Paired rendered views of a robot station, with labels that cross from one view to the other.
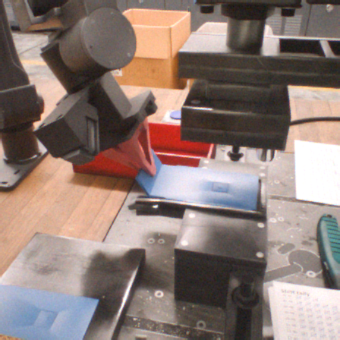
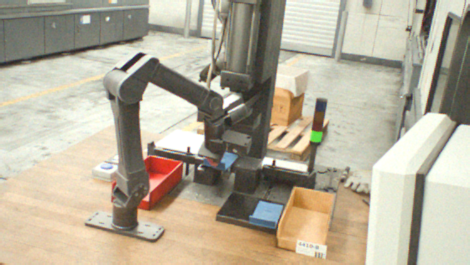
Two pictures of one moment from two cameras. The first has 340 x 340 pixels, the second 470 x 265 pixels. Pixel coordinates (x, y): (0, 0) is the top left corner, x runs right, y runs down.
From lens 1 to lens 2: 1.48 m
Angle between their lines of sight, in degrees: 80
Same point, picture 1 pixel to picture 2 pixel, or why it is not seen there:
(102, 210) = (193, 205)
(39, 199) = (177, 220)
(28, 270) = (242, 215)
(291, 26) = not seen: outside the picture
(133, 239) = (217, 199)
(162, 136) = not seen: hidden behind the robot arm
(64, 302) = (260, 206)
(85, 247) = (228, 203)
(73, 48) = (240, 115)
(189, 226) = (244, 166)
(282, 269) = not seen: hidden behind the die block
